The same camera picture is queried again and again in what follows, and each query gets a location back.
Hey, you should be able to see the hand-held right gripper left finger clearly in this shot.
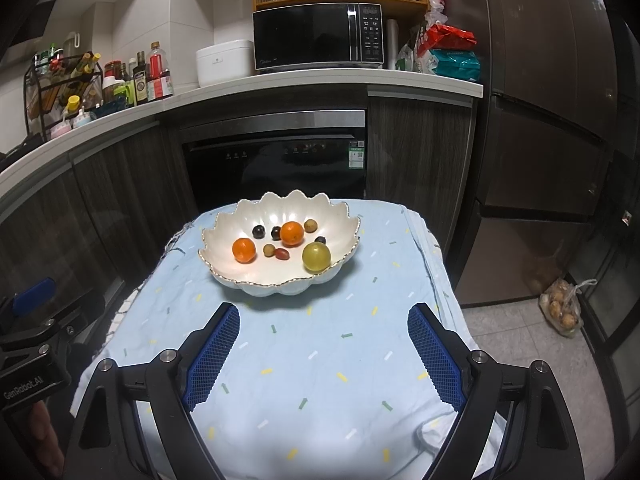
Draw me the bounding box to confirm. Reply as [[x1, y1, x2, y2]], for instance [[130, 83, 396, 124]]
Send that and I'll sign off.
[[62, 302, 241, 480]]

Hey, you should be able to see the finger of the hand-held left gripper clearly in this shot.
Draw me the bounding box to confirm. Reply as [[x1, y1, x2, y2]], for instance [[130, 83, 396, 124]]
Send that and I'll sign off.
[[12, 276, 57, 313], [30, 294, 107, 333]]

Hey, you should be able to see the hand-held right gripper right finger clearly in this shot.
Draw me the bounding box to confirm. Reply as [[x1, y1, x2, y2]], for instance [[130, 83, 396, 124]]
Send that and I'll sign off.
[[407, 302, 586, 480]]

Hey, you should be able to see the orange mandarin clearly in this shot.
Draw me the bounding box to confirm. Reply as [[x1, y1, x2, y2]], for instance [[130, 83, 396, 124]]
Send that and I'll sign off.
[[279, 221, 305, 247], [232, 237, 258, 264]]

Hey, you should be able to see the white scalloped bowl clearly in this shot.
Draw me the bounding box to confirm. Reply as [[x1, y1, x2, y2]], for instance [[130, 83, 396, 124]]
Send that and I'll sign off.
[[198, 190, 361, 297]]

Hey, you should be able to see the yellow-green apple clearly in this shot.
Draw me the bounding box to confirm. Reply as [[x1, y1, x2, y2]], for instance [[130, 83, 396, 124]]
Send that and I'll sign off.
[[302, 241, 332, 275]]

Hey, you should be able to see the person's left hand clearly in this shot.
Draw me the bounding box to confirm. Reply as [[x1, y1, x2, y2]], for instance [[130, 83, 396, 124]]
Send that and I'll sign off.
[[27, 402, 66, 478]]

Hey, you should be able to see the light blue patterned tablecloth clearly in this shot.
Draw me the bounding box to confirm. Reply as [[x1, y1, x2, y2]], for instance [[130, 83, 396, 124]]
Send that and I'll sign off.
[[70, 199, 506, 480]]

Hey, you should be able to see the plastic bag of produce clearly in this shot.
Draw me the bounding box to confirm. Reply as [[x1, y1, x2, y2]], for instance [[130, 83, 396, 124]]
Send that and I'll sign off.
[[538, 279, 598, 337]]

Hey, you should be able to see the dark wood kitchen cabinet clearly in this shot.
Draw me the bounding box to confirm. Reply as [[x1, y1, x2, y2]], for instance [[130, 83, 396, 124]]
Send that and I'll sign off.
[[0, 120, 198, 321]]

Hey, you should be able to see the dark wood cabinet door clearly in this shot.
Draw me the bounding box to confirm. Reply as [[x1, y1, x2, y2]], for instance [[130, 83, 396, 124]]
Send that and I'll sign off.
[[366, 87, 476, 233]]

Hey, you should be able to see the black built-in dishwasher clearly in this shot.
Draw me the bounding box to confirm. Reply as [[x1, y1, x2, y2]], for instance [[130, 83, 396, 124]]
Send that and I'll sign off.
[[180, 109, 368, 213]]

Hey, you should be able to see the dark oil bottle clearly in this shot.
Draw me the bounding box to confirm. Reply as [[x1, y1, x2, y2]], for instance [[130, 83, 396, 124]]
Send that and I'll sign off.
[[135, 51, 151, 105]]

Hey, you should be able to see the red liquid bottle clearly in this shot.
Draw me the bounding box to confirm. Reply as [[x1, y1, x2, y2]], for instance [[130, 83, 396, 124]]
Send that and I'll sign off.
[[149, 42, 174, 98]]

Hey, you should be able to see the dark refrigerator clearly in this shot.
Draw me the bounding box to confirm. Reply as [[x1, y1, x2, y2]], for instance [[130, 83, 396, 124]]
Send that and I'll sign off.
[[450, 0, 631, 311]]

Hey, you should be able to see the white rice cooker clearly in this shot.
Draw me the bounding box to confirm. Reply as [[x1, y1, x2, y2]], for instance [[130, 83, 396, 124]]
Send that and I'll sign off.
[[196, 40, 255, 87]]

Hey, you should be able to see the teal packet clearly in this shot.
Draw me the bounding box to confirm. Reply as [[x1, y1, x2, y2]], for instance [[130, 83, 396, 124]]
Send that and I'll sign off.
[[431, 49, 482, 82]]

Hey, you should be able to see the white plastic bag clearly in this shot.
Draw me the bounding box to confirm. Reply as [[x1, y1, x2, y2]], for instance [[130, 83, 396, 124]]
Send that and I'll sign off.
[[397, 40, 431, 73]]

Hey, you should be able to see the grey roll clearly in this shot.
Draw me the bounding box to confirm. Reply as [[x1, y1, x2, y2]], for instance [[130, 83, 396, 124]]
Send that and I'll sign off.
[[385, 19, 399, 68]]

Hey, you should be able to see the red snack bag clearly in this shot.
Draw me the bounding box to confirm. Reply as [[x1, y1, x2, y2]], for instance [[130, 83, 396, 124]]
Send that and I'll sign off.
[[417, 24, 477, 58]]

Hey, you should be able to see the black microwave oven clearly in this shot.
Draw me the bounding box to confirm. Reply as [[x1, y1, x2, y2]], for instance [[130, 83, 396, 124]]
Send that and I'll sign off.
[[252, 2, 386, 73]]

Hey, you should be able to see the black wire spice rack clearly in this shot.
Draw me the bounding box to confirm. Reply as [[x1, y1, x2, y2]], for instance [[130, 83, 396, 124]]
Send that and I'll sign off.
[[24, 51, 104, 141]]

